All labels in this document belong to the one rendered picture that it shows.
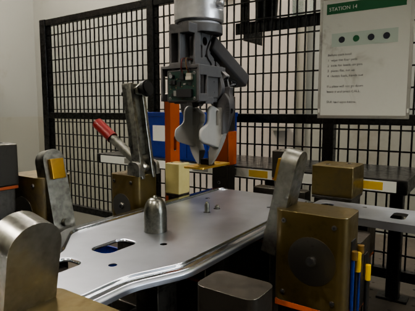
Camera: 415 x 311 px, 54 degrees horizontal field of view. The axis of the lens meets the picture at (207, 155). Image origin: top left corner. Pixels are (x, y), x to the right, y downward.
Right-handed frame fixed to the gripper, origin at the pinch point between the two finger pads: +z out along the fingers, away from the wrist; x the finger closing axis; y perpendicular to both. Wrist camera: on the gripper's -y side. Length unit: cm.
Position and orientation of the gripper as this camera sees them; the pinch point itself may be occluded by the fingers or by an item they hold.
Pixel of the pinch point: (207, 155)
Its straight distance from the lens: 66.6
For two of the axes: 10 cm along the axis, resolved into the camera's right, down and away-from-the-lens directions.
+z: 0.0, 9.9, 1.2
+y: -5.7, 1.0, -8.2
